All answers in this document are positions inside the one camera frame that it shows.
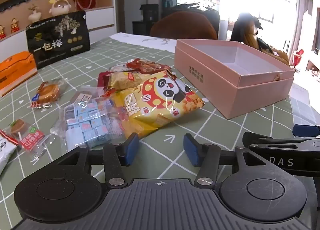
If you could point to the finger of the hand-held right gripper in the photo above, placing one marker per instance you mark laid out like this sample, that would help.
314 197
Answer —
306 130

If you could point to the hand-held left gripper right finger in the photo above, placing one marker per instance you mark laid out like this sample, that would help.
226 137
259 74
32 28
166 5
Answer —
191 152

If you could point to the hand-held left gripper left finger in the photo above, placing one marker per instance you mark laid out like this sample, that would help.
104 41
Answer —
132 148

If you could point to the bag of blue candies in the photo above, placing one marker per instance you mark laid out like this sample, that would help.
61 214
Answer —
92 119

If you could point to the yellow panda snack bag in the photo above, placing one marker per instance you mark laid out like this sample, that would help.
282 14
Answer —
160 99

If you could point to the yellow cracker packet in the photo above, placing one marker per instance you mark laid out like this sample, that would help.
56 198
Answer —
123 81

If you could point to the pink cardboard box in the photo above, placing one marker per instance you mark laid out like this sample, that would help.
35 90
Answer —
215 79

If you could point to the red snack packet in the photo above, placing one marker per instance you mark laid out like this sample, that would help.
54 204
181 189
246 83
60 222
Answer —
147 66

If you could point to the clear mooncake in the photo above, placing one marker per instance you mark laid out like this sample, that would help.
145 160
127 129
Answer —
47 93

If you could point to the red label hawthorn packet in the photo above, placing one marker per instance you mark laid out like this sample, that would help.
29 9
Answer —
27 136

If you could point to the green checked tablecloth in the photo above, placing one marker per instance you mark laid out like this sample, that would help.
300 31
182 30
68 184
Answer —
220 132

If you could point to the white printed cloth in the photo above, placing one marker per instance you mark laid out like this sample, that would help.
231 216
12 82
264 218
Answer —
150 41

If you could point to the long-haired doll figure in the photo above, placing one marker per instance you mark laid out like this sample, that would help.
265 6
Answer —
250 32

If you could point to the brown chair back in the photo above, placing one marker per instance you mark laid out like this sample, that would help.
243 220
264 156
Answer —
185 26

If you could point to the white snack packet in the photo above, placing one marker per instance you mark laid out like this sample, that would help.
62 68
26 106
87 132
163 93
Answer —
5 152

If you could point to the white drawer cabinet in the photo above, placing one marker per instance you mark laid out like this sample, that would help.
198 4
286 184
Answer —
102 23

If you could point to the black bin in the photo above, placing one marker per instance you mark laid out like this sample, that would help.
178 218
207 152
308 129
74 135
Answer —
147 19

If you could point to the black gift box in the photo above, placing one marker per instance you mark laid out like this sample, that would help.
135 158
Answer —
57 42

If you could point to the orange box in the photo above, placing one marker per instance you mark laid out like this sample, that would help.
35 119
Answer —
15 69

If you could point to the white rabbit-ear figurine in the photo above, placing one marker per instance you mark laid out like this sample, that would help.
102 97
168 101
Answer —
60 5

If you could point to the white vase figurine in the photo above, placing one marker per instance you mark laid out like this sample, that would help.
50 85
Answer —
34 14

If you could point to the small red gold figurine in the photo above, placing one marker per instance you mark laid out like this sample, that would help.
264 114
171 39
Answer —
15 26
2 32

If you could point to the dark fringed strip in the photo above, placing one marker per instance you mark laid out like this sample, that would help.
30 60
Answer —
17 0

